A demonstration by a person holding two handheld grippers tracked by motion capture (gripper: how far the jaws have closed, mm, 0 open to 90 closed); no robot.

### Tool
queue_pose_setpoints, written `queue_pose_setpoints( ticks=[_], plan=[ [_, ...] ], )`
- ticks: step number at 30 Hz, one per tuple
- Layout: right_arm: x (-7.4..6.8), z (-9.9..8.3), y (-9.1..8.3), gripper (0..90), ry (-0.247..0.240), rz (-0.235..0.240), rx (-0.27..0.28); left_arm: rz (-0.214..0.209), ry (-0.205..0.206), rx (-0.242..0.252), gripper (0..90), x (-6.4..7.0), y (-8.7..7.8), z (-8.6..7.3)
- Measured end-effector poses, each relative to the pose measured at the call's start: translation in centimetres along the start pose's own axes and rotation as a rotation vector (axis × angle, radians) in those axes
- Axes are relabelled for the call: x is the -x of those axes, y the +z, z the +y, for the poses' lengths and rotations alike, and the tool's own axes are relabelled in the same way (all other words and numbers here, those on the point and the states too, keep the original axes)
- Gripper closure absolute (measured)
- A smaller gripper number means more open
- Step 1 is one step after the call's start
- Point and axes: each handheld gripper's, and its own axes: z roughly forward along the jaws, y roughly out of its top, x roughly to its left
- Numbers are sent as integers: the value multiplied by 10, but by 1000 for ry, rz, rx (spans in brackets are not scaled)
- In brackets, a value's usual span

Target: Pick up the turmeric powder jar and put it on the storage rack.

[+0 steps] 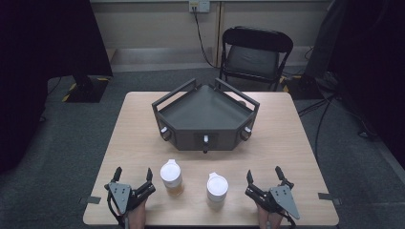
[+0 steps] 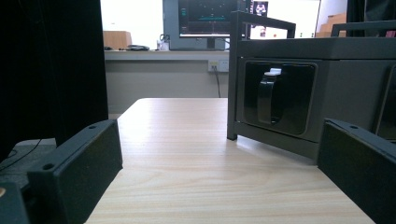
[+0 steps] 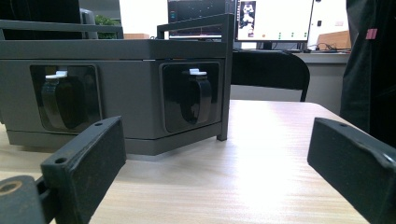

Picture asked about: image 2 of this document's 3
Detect thin black cable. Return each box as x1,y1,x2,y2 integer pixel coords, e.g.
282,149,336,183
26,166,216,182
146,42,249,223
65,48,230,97
0,139,43,172

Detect scissors in holder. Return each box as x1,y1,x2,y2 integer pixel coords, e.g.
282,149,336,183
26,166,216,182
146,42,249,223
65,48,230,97
157,33,172,51

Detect brown cardboard box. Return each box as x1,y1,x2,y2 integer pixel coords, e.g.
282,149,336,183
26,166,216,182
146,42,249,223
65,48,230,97
103,30,133,50

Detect black power cable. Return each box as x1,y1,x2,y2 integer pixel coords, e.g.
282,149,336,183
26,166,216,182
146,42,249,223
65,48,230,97
212,65,222,99

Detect monitor with white screen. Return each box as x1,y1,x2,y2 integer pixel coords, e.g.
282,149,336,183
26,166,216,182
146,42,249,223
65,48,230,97
249,0,322,40

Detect monitor with dark screen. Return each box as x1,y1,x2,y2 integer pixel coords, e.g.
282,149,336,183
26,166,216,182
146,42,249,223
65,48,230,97
162,0,253,51

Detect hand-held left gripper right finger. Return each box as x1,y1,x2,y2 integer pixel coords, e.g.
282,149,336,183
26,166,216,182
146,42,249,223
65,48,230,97
317,118,396,224

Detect stacked cardboard boxes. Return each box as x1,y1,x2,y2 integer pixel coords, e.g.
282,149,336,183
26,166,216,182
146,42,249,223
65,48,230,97
316,12,348,39

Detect black curtain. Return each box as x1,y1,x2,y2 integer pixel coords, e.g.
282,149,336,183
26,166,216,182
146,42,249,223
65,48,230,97
0,0,109,162
346,0,396,37

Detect grey counter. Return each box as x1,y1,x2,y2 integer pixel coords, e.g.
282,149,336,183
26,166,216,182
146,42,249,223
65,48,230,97
104,49,231,115

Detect flat black object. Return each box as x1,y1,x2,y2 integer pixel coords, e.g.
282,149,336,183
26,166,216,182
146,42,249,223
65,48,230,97
125,44,151,52

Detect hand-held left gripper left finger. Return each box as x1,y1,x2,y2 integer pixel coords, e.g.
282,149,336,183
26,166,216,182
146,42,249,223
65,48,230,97
26,119,124,224

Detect dark grey hexagonal rack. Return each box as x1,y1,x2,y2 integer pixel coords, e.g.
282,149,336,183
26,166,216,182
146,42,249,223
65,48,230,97
226,10,396,162

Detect white wall socket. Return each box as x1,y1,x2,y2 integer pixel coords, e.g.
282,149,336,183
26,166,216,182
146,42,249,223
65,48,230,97
207,59,230,74

